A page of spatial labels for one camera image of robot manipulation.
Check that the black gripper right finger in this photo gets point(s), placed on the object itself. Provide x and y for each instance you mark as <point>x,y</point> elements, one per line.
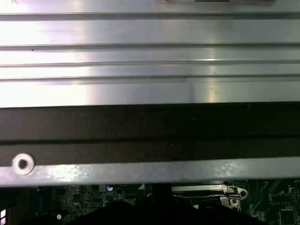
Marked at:
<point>194,215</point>

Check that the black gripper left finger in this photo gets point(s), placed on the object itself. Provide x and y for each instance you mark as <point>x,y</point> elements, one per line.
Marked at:
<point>131,214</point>

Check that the CPU socket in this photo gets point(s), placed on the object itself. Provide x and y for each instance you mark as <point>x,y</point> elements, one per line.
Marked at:
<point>232,204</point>

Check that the green motherboard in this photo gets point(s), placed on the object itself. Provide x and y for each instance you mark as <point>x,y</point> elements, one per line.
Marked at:
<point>276,199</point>

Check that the black PC case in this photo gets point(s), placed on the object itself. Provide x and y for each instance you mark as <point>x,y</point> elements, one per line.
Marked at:
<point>140,126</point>

